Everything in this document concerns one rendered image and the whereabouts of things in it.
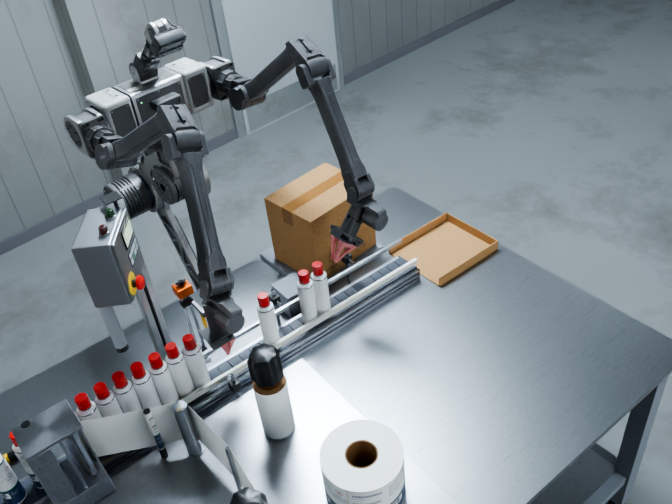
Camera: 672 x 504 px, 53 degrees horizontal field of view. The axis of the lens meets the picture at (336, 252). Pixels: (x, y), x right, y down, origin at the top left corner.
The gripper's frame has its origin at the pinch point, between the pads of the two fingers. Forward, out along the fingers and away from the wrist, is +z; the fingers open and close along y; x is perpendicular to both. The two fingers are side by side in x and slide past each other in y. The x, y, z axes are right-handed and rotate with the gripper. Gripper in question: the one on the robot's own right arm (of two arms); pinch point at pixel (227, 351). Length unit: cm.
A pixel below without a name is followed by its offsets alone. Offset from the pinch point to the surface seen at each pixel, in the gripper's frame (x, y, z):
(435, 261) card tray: 2, 86, 19
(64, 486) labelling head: -9, -52, 1
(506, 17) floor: 293, 484, 108
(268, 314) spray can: 3.3, 16.8, -0.9
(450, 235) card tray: 9, 101, 19
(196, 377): 4.1, -9.5, 6.8
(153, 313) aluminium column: 19.3, -10.8, -9.2
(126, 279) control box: 5.8, -17.5, -34.6
